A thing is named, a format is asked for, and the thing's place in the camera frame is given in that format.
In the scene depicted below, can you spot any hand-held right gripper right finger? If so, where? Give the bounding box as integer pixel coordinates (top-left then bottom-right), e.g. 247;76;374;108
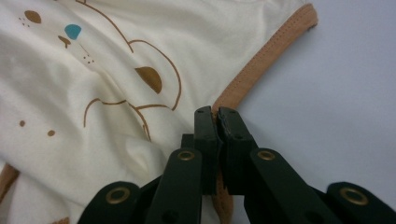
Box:
217;106;260;196

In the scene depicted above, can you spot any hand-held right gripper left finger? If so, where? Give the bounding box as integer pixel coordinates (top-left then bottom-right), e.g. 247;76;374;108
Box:
193;105;223;196

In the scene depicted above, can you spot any cream baby vest brown trim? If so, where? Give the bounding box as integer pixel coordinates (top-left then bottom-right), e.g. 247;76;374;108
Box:
0;0;319;224

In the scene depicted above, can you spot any white table cover sheet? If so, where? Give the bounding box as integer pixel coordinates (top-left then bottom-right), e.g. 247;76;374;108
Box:
232;0;396;208

